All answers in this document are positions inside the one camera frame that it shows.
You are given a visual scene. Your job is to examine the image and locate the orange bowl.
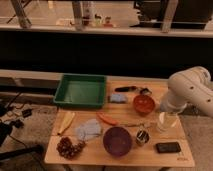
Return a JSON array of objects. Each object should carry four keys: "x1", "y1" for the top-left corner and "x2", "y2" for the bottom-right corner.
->
[{"x1": 133, "y1": 95, "x2": 155, "y2": 115}]

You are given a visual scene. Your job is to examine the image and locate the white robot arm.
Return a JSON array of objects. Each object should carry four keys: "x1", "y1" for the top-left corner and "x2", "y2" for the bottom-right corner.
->
[{"x1": 160, "y1": 66, "x2": 213, "y2": 118}]

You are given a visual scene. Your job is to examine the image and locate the green plastic tray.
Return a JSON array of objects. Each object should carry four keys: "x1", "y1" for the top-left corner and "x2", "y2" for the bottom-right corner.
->
[{"x1": 53, "y1": 74, "x2": 106, "y2": 109}]

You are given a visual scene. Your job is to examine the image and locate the orange carrot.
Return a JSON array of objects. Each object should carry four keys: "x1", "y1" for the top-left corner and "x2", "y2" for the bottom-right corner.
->
[{"x1": 97, "y1": 113, "x2": 118, "y2": 126}]

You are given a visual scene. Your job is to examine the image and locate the light blue cloth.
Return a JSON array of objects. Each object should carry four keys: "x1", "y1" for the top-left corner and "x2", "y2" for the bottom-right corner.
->
[{"x1": 75, "y1": 119, "x2": 102, "y2": 141}]

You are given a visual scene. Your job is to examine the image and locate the yellow banana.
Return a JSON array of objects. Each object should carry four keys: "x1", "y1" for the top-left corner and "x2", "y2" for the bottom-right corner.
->
[{"x1": 58, "y1": 112, "x2": 75, "y2": 135}]

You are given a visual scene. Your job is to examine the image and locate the purple bowl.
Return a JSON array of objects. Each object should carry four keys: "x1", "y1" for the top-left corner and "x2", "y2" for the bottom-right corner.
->
[{"x1": 103, "y1": 127, "x2": 132, "y2": 157}]

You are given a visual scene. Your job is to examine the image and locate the small metal can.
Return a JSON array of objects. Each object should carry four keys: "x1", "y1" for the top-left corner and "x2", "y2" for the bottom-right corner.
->
[{"x1": 136, "y1": 130, "x2": 149, "y2": 146}]

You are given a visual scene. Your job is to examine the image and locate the white cup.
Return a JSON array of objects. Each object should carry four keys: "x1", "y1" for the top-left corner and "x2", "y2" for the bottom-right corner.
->
[{"x1": 156, "y1": 112, "x2": 178, "y2": 132}]

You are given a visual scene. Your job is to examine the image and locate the bunch of dark grapes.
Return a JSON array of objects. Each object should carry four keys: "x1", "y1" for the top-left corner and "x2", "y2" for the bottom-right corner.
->
[{"x1": 57, "y1": 137, "x2": 86, "y2": 160}]

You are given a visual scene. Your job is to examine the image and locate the black smartphone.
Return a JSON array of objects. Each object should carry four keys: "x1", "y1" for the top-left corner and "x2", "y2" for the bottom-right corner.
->
[{"x1": 156, "y1": 142, "x2": 181, "y2": 153}]

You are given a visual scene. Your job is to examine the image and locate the black handled tool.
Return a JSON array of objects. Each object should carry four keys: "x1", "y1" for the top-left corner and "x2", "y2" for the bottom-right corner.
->
[{"x1": 115, "y1": 86, "x2": 152, "y2": 95}]

